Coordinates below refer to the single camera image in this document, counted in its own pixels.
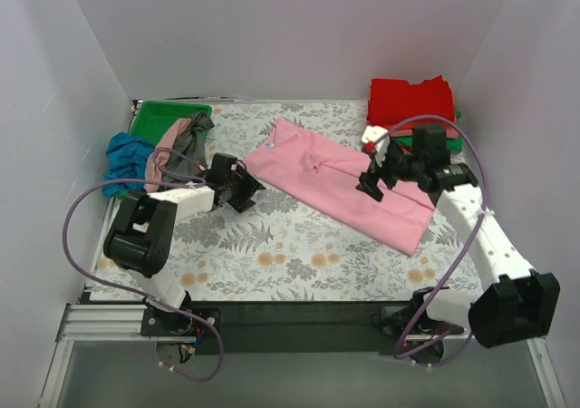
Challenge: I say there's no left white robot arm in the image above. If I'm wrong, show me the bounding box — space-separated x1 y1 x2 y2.
103 153 265 312

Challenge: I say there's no aluminium frame rail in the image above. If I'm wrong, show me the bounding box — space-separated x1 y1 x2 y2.
40 302 566 407

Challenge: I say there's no floral table mat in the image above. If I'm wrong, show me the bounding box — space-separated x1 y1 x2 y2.
168 100 481 301

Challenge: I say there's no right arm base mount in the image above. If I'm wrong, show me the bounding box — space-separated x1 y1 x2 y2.
375 306 466 366

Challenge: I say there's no pink folded t-shirt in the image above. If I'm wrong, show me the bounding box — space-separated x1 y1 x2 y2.
389 122 459 139

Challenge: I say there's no dusty pink t-shirt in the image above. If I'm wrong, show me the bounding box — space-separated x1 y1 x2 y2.
145 118 192 181

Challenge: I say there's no green plastic bin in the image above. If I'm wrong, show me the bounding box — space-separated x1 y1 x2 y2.
116 101 213 200

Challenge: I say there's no blue t-shirt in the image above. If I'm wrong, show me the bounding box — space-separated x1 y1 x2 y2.
103 132 155 181

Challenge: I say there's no grey t-shirt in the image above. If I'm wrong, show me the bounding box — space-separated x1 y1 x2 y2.
157 112 214 182

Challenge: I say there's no red folded t-shirt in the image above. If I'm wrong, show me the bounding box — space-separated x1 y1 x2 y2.
367 75 456 128

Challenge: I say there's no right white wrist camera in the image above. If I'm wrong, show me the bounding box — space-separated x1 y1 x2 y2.
361 125 390 166

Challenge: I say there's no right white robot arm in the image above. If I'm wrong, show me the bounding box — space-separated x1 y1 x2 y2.
357 122 560 356

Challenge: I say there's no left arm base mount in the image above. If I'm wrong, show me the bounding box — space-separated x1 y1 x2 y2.
140 305 213 364

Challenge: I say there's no green folded t-shirt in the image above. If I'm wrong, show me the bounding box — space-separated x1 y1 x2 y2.
395 110 463 154

